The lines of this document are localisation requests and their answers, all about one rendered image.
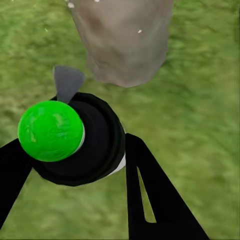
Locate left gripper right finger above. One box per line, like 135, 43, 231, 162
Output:
125, 133, 210, 240

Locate pesticide atomizer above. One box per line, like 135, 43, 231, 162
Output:
17, 65, 126, 187

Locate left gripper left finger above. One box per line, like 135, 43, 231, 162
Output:
0, 138, 32, 230

